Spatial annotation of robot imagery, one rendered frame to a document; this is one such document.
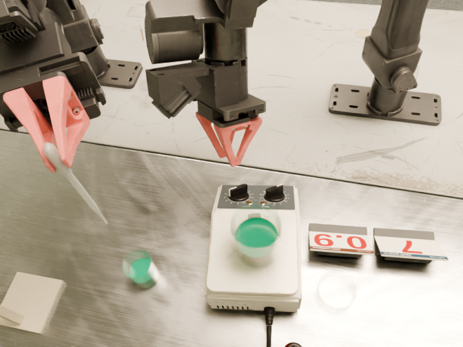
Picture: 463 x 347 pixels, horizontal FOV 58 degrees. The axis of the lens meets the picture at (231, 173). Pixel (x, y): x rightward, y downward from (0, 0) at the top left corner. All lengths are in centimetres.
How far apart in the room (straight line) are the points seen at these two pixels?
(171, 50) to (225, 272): 29
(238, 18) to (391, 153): 40
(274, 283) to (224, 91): 25
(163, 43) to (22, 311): 45
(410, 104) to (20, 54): 65
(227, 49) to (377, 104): 36
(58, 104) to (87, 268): 36
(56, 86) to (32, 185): 44
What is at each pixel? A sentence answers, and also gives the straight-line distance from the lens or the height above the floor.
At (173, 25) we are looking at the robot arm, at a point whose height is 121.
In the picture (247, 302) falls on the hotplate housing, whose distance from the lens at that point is 58.
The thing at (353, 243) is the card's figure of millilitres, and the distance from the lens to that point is 65.
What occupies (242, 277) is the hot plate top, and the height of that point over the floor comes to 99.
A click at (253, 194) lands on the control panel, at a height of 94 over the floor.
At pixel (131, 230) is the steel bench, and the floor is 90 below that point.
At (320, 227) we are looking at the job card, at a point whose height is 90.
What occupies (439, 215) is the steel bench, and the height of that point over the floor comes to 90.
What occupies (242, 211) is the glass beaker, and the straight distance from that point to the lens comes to 52.
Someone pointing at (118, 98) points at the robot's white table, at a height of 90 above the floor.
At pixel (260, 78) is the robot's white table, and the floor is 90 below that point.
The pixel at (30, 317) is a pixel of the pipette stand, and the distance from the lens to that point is 72.
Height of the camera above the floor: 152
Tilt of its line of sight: 57 degrees down
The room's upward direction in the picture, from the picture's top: 9 degrees counter-clockwise
